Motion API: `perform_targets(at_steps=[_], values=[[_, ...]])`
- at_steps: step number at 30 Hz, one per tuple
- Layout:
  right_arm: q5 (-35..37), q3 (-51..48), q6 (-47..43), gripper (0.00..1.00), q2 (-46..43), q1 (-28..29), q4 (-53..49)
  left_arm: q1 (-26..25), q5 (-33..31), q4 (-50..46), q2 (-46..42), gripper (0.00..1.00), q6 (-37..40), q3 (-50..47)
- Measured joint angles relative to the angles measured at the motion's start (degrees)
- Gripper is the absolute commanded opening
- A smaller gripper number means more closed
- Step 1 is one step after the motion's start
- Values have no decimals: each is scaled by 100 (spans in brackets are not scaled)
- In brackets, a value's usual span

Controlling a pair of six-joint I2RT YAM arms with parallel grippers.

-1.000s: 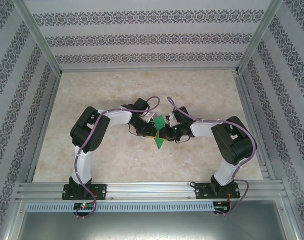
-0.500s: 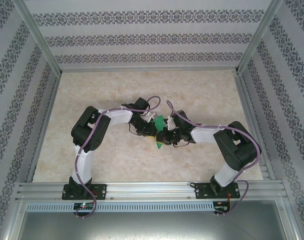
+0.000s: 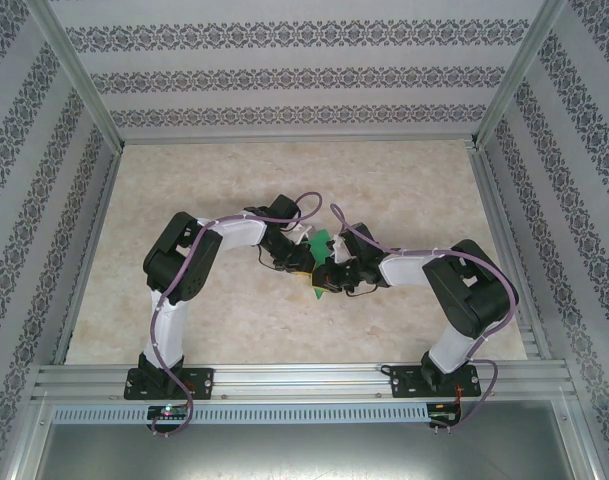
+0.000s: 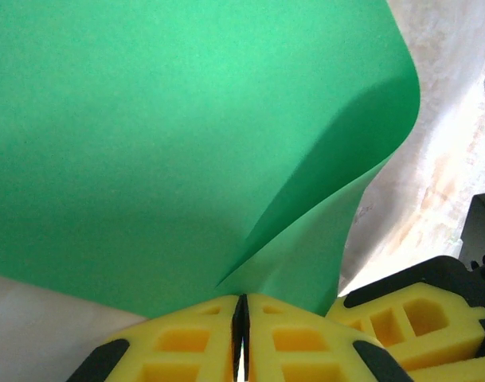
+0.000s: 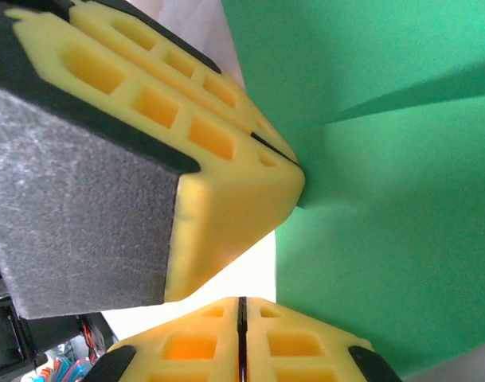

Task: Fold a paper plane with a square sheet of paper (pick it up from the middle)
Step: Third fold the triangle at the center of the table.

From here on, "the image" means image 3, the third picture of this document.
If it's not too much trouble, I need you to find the green square paper sheet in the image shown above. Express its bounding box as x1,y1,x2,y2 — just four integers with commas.
303,228,335,304

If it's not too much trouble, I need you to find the grey sheet metal panel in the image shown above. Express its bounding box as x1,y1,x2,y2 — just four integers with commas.
3,399,605,480

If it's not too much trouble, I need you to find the circuit board with green light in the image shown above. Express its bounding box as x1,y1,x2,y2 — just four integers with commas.
147,405,188,420

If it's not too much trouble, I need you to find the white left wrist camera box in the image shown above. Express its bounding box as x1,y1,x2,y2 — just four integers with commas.
289,224,316,246

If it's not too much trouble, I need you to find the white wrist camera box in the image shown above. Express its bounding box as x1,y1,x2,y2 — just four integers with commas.
289,224,316,246
328,232,354,264

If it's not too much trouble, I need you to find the thin black cable loop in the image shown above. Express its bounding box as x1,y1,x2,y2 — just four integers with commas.
342,282,381,300
256,243,286,274

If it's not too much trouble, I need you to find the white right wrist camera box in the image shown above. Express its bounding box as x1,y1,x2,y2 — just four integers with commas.
328,232,354,264

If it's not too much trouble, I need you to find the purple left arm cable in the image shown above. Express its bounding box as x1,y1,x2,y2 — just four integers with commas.
148,192,324,439

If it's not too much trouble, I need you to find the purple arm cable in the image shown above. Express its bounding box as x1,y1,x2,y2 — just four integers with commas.
331,202,519,434
148,192,324,439

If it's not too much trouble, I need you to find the aluminium mounting rail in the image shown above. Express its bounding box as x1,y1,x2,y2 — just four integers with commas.
31,362,578,402

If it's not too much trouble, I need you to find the aluminium back rail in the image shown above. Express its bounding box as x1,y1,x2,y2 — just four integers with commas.
118,134,478,147

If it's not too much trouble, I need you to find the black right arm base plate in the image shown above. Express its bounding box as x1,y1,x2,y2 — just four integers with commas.
389,363,483,399

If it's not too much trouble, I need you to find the slotted grey cable duct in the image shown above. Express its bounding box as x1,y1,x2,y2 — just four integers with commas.
51,402,431,426

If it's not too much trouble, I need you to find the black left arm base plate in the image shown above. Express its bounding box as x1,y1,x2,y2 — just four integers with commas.
123,367,216,401

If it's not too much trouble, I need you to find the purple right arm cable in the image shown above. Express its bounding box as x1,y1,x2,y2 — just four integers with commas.
331,202,519,434

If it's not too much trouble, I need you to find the aluminium side rail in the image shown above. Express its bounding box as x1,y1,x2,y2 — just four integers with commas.
51,149,123,366
467,147,553,361

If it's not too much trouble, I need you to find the aluminium corner post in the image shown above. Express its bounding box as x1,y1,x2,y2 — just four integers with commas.
26,0,126,152
470,0,569,149

